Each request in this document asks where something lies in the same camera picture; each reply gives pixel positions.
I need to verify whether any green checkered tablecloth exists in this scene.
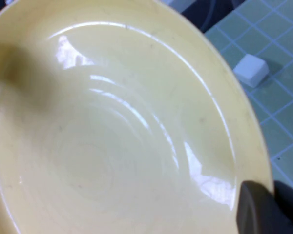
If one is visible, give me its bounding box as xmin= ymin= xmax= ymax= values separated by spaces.
xmin=204 ymin=0 xmax=293 ymax=195

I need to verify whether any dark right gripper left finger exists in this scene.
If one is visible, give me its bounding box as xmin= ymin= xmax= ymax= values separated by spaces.
xmin=236 ymin=180 xmax=290 ymax=234

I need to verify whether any yellow plate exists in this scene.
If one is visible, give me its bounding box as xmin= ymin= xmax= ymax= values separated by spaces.
xmin=0 ymin=0 xmax=275 ymax=234

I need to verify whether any white cube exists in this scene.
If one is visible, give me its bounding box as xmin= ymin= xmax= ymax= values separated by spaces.
xmin=233 ymin=54 xmax=269 ymax=88

